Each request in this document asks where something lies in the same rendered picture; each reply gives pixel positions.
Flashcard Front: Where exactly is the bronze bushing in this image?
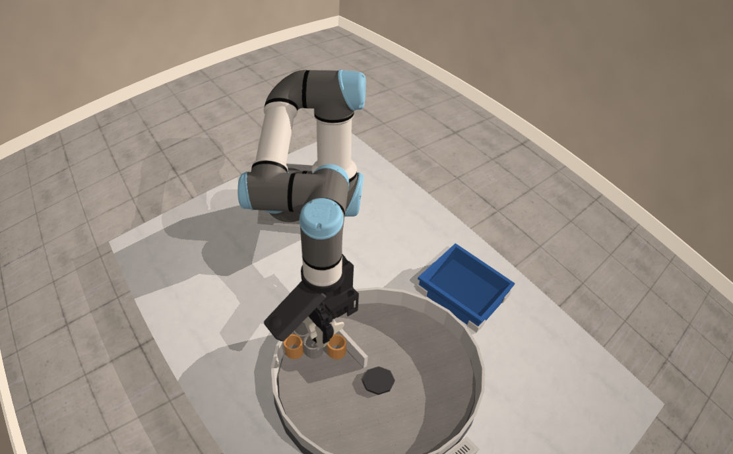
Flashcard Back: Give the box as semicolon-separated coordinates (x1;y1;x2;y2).
327;335;346;360
284;335;303;359

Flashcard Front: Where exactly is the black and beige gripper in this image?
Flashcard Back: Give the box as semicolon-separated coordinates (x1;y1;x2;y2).
301;254;359;348

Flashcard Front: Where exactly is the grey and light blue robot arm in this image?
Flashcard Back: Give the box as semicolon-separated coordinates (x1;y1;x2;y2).
238;70;366;342

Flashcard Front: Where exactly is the blue crate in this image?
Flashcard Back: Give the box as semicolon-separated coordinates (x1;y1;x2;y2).
418;243;515;333

